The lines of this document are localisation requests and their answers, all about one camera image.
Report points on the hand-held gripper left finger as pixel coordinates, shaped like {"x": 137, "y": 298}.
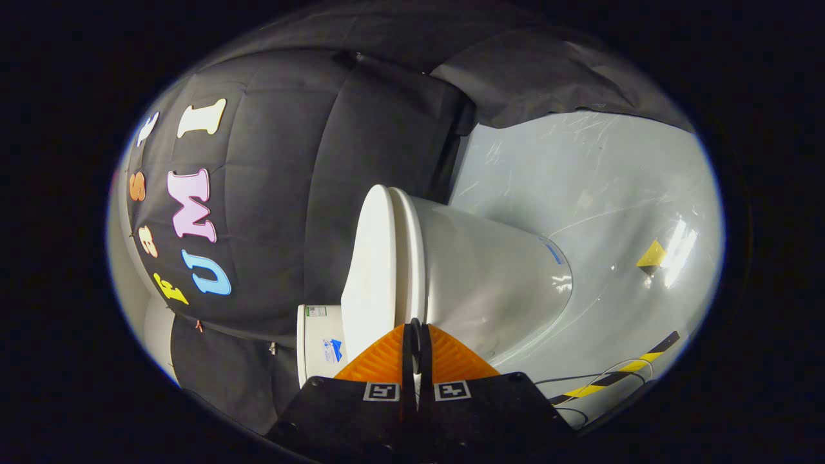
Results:
{"x": 408, "y": 361}

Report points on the white toilet body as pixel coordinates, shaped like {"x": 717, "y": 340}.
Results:
{"x": 490, "y": 283}

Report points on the black yellow striped floor tape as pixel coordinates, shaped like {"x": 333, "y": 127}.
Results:
{"x": 619, "y": 375}

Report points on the yellow triangle floor tape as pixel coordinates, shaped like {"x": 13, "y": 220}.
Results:
{"x": 652, "y": 255}

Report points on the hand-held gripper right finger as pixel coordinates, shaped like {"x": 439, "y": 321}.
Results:
{"x": 425, "y": 361}

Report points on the white toilet lid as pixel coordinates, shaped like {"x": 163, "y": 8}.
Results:
{"x": 370, "y": 270}

